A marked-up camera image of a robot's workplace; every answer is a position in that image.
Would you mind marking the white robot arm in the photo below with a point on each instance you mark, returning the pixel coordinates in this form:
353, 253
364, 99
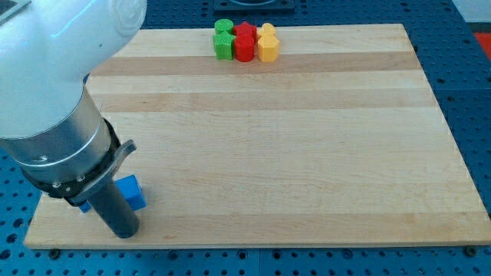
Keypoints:
50, 126

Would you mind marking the yellow hexagon block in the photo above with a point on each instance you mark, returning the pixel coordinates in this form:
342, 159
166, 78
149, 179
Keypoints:
268, 48

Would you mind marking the red cylinder block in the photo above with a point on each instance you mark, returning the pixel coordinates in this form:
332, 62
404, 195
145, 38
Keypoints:
244, 48

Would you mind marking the wooden board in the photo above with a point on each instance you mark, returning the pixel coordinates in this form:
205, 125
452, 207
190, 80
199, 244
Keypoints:
340, 142

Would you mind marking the green star block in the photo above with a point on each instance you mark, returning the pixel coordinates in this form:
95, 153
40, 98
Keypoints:
224, 45

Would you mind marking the red star block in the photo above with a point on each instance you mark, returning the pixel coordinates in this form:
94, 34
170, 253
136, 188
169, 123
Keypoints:
245, 29

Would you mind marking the yellow heart block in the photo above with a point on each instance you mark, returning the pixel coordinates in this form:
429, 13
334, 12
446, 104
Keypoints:
267, 29

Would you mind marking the green cylinder block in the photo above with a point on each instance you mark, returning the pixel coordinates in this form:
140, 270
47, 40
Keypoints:
223, 25

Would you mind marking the blue block behind tool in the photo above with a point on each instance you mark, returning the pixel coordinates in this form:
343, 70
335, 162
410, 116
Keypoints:
85, 207

